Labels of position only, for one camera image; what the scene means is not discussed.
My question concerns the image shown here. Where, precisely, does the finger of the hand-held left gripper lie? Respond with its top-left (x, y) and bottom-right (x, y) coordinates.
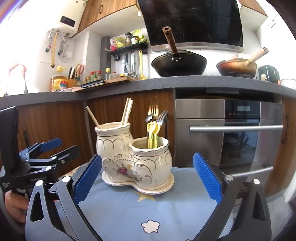
top-left (51, 145), bottom-right (80, 166)
top-left (19, 137), bottom-right (63, 159)

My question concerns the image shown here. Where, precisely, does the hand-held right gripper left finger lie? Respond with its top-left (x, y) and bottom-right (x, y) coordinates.
top-left (25, 153), bottom-right (102, 241)

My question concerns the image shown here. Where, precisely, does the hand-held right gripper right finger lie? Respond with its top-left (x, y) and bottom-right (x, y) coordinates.
top-left (193, 152), bottom-right (272, 241)

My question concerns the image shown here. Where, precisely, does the cream floral ceramic utensil holder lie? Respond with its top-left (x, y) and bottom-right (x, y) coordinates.
top-left (95, 123), bottom-right (173, 184)

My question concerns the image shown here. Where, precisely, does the yellow plastic spoon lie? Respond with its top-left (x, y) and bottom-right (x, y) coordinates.
top-left (147, 122), bottom-right (156, 149)
top-left (151, 124), bottom-right (160, 147)

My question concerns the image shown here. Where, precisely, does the gold fork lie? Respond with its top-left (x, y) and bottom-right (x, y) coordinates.
top-left (148, 96), bottom-right (160, 127)

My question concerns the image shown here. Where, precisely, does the person's left hand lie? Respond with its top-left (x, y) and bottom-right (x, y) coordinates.
top-left (4, 192), bottom-right (30, 224)

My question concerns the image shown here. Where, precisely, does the wooden lower cabinet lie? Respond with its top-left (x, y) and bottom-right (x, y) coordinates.
top-left (87, 90), bottom-right (175, 167)
top-left (17, 100), bottom-right (89, 169)
top-left (264, 97), bottom-right (296, 198)

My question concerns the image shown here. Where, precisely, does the wooden cabinet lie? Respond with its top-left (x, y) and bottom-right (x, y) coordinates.
top-left (264, 97), bottom-right (296, 198)
top-left (17, 100), bottom-right (89, 169)
top-left (77, 0), bottom-right (138, 39)
top-left (87, 90), bottom-right (175, 167)
top-left (237, 0), bottom-right (269, 17)

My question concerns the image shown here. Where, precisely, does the kitchen faucet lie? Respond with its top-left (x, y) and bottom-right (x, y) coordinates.
top-left (8, 64), bottom-right (28, 94)

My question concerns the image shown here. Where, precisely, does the blue cartoon printed cloth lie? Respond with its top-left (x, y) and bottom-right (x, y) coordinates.
top-left (54, 166), bottom-right (234, 241)

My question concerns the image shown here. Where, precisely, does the cream ceramic saucer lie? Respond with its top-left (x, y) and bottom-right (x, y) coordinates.
top-left (102, 171), bottom-right (175, 194)

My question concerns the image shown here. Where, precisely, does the yellow oil bottle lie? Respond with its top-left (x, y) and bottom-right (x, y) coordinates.
top-left (50, 66), bottom-right (68, 92)

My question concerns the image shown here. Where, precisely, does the wooden knife block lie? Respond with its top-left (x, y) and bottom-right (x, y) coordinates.
top-left (67, 67), bottom-right (78, 88)

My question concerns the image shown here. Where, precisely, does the stainless steel built-in oven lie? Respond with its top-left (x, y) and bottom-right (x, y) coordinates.
top-left (174, 98), bottom-right (285, 183)

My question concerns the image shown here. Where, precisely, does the black rectangular case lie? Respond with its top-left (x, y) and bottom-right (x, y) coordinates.
top-left (81, 79), bottom-right (105, 88)

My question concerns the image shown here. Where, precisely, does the wooden cutting board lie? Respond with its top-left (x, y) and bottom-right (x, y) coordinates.
top-left (74, 76), bottom-right (138, 92)

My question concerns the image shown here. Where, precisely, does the yellow spatula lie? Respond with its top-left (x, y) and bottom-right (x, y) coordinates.
top-left (138, 50), bottom-right (147, 80)

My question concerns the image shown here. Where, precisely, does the grey kitchen countertop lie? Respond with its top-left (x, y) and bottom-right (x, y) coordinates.
top-left (0, 75), bottom-right (296, 110)

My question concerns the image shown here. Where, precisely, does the brown frying pan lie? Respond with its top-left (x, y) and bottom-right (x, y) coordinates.
top-left (216, 47), bottom-right (269, 79)

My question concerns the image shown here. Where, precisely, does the dark green appliance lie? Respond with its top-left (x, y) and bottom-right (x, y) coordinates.
top-left (258, 65), bottom-right (281, 83)

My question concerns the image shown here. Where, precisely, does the yellow green snack bag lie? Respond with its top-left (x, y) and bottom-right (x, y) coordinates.
top-left (115, 37), bottom-right (128, 48)

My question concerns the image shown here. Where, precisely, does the glass bowl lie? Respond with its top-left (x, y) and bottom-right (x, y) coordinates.
top-left (280, 79), bottom-right (296, 90)

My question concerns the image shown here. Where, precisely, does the white water heater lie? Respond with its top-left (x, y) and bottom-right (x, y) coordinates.
top-left (52, 0), bottom-right (82, 39)

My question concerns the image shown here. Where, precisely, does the wooden upper cabinet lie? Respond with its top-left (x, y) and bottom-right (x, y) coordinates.
top-left (237, 0), bottom-right (269, 17)
top-left (77, 0), bottom-right (138, 39)

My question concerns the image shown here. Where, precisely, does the black range hood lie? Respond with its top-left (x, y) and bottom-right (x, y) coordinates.
top-left (137, 0), bottom-right (244, 52)

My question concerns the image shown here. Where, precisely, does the yellow gas hose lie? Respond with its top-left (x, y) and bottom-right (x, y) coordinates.
top-left (51, 30), bottom-right (58, 68)

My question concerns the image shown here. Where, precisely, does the metal water hose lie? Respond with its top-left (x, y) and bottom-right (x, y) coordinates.
top-left (58, 32), bottom-right (70, 56)
top-left (45, 30), bottom-right (52, 52)

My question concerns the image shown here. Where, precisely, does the black wok with wooden handle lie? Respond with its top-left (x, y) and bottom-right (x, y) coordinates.
top-left (151, 26), bottom-right (208, 77)

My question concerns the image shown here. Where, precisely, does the black wall shelf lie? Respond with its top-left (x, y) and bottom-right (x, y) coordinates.
top-left (107, 42), bottom-right (149, 61)

